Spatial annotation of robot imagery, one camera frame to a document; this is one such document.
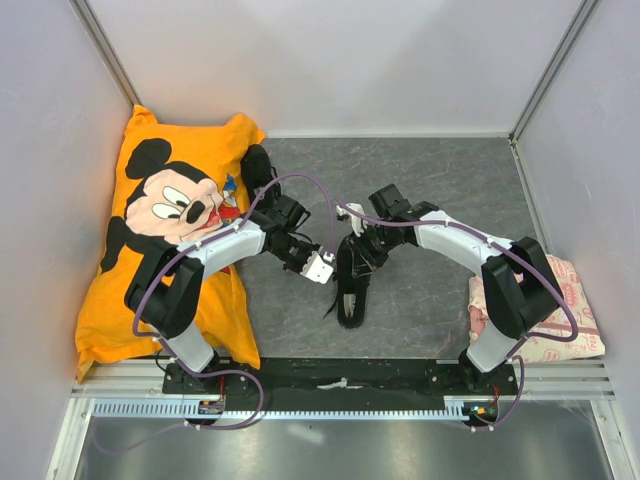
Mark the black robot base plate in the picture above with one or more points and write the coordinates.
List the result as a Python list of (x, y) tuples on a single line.
[(286, 376)]

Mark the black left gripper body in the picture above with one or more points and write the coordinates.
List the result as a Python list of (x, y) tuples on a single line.
[(295, 253)]

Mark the white tape scrap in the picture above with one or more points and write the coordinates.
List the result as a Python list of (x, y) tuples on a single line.
[(343, 383)]

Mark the black canvas sneaker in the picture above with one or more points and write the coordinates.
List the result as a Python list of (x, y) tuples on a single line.
[(353, 279)]

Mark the grey slotted cable duct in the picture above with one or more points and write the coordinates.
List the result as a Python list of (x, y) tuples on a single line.
[(197, 409)]

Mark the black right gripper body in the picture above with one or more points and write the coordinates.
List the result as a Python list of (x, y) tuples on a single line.
[(374, 244)]

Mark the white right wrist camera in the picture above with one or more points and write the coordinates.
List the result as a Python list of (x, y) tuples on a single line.
[(354, 214)]

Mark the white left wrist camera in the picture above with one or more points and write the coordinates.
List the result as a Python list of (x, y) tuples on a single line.
[(316, 269)]

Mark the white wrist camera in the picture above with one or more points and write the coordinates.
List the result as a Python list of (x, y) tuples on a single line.
[(354, 214), (316, 269)]

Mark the black shoelace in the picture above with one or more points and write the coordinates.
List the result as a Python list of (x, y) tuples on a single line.
[(330, 305)]

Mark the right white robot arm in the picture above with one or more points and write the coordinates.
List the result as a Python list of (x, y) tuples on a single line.
[(517, 280)]

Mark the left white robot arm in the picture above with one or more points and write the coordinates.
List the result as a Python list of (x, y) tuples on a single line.
[(165, 289)]

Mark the orange Mickey Mouse pillow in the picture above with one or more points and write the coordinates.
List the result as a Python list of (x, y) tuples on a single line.
[(173, 183)]

